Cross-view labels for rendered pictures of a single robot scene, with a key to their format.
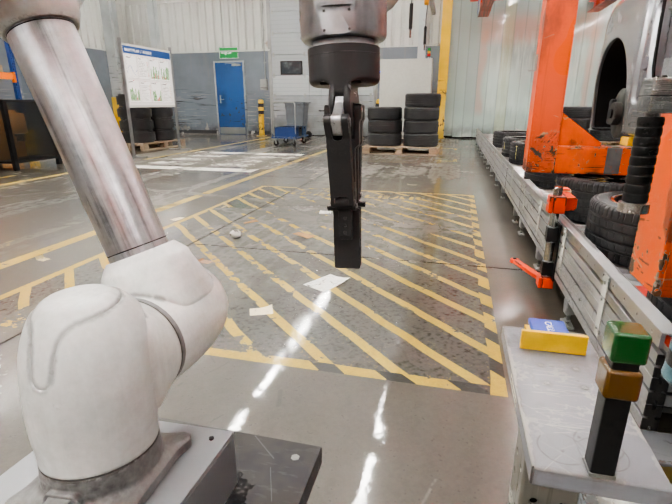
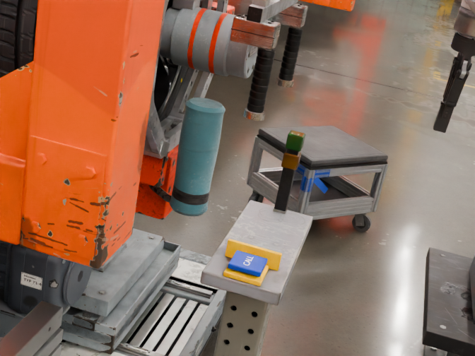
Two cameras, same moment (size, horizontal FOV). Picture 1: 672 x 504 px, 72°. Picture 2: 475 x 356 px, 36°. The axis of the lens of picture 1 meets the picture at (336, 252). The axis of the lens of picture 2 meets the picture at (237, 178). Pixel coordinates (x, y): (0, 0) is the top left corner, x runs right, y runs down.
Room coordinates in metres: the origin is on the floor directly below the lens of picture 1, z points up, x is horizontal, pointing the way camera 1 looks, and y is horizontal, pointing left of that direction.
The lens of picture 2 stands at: (2.21, -0.57, 1.19)
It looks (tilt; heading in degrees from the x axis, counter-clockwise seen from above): 21 degrees down; 177
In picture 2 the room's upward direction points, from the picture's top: 11 degrees clockwise
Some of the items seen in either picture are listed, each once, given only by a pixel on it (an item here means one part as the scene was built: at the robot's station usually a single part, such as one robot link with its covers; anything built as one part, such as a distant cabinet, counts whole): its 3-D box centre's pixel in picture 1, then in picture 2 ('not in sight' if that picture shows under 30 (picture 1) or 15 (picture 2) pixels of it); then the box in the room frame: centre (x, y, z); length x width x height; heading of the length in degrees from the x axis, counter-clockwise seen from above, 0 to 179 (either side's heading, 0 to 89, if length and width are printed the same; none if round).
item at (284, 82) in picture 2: not in sight; (290, 55); (0.39, -0.39, 0.83); 0.04 x 0.04 x 0.16
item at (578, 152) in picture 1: (603, 143); not in sight; (2.76, -1.56, 0.69); 0.52 x 0.17 x 0.35; 76
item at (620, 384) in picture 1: (618, 378); (291, 159); (0.49, -0.35, 0.59); 0.04 x 0.04 x 0.04; 76
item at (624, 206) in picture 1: (642, 162); (260, 82); (0.72, -0.48, 0.83); 0.04 x 0.04 x 0.16
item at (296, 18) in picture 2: not in sight; (286, 12); (0.39, -0.42, 0.93); 0.09 x 0.05 x 0.05; 76
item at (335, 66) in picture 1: (344, 93); (465, 54); (0.52, -0.01, 0.92); 0.08 x 0.07 x 0.09; 170
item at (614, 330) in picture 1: (625, 342); (295, 140); (0.49, -0.35, 0.64); 0.04 x 0.04 x 0.04; 76
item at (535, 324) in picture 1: (548, 331); (247, 265); (0.85, -0.44, 0.47); 0.07 x 0.07 x 0.02; 76
